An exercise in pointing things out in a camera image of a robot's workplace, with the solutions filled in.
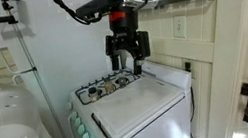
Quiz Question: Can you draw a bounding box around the white wall outlet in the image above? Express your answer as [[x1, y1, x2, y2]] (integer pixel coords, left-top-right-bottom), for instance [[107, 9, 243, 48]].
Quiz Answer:
[[173, 16, 187, 39]]

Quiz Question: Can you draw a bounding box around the small glass shaker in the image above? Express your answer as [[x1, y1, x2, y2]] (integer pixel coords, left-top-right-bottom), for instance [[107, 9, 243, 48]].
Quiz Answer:
[[104, 78, 115, 95]]

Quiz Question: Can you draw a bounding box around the white refrigerator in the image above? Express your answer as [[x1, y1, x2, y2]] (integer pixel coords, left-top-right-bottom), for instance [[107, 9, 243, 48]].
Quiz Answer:
[[0, 0, 134, 138]]

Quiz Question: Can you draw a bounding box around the small jar dark lid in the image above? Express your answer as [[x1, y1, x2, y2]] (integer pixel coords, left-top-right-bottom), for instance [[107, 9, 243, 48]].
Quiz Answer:
[[88, 87, 99, 102]]

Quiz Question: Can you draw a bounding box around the white gas stove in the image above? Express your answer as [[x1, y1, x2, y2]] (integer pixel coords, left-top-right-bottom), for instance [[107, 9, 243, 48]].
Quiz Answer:
[[67, 60, 192, 138]]

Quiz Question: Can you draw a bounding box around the black gripper body orange ring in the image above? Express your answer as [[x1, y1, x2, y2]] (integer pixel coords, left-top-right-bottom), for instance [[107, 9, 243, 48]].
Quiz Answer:
[[105, 7, 151, 59]]

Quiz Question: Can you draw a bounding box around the black stove grate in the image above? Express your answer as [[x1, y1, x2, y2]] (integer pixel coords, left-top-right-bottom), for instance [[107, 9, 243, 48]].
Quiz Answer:
[[74, 69, 140, 105]]

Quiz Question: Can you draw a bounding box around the black plug on wall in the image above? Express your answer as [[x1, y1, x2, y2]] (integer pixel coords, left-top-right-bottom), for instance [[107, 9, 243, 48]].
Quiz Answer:
[[184, 62, 191, 72]]

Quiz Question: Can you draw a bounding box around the white cutting board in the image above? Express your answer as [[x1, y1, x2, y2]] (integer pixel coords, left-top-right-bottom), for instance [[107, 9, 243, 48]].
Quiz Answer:
[[92, 77, 183, 138]]

